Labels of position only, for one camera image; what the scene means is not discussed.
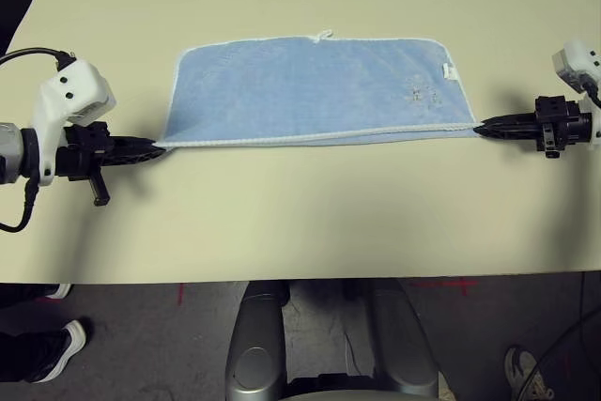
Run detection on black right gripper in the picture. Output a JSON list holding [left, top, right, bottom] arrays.
[[473, 94, 594, 162]]

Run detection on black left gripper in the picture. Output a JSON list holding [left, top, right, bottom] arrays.
[[55, 121, 168, 208]]

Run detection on light blue white-trimmed towel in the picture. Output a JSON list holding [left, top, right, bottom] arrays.
[[152, 28, 481, 149]]

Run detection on black white bystander sneaker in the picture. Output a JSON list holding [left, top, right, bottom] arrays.
[[23, 318, 88, 384], [44, 283, 74, 301]]

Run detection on dark grey robot left leg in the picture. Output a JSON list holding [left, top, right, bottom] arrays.
[[224, 281, 293, 401]]

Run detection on bystander black trousers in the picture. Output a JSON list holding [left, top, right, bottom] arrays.
[[0, 282, 65, 382]]

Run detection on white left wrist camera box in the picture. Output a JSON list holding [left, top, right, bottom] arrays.
[[33, 58, 118, 187]]

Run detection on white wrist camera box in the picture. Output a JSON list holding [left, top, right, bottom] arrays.
[[33, 58, 118, 187], [551, 37, 601, 147]]

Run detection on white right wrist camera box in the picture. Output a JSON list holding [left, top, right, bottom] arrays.
[[551, 37, 601, 147]]

